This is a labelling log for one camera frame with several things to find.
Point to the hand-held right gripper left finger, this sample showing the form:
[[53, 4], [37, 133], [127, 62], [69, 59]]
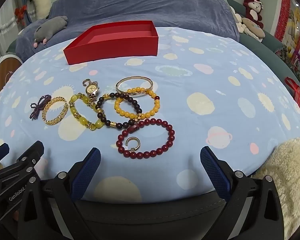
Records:
[[86, 175]]

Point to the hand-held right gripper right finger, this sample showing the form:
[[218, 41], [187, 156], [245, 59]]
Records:
[[215, 175]]

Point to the gold wristwatch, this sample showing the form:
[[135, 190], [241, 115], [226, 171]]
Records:
[[91, 89]]

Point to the gold bangle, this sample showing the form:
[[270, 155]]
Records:
[[135, 77]]

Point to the red cardboard box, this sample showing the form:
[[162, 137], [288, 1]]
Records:
[[115, 47]]

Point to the cream fluffy blanket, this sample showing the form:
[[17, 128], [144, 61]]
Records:
[[290, 175]]

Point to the round wooden stool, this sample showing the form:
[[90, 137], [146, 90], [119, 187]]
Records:
[[5, 70]]

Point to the planet print blue sheet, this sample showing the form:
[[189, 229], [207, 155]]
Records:
[[202, 92]]

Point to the white curtain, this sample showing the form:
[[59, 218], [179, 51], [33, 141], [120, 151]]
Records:
[[2, 27]]

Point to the grey mole plush toy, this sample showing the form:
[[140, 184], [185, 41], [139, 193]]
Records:
[[50, 27]]

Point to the red bow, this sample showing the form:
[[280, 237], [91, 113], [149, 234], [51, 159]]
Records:
[[21, 11]]

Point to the white sheep plush toy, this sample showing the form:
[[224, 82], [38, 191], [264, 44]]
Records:
[[41, 0]]

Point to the beige plush toy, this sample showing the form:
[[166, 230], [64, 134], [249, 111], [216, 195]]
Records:
[[252, 26]]

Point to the red monkey plush toy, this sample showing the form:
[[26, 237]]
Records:
[[252, 12]]

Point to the blue-grey blanket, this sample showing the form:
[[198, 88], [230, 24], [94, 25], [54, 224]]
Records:
[[152, 2]]

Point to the red patterned wall hanging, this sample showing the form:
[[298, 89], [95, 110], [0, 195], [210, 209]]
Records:
[[286, 12]]

